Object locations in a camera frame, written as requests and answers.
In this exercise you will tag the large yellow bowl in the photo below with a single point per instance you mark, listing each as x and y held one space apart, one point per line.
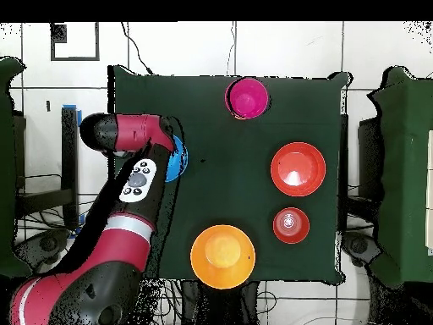
223 257

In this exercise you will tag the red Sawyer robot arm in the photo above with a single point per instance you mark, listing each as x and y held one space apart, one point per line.
101 271

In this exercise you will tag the blue tape strip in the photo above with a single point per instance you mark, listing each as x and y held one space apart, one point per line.
79 118

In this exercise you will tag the large shallow orange bowl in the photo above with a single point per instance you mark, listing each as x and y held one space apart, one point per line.
297 162

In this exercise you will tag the large blue bowl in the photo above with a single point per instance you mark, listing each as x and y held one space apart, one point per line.
179 162

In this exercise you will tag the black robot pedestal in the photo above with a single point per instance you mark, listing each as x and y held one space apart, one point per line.
220 304

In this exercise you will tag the small orange bowl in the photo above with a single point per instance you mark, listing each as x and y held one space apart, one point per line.
291 225

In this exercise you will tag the grey stand base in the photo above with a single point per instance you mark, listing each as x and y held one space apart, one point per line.
358 245

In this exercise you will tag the black square floor marker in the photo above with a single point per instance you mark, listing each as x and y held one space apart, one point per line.
58 34

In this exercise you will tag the dark green table cloth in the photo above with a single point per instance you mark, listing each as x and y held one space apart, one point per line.
220 169

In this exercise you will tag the pink bowl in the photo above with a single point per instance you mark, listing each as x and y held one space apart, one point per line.
248 98

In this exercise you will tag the neighbouring green table cloth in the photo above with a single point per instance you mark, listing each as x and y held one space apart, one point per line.
6 169
406 169

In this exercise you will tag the black table frame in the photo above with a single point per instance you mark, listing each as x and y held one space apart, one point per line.
69 169

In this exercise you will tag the black stand base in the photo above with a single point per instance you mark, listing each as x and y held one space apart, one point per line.
40 243

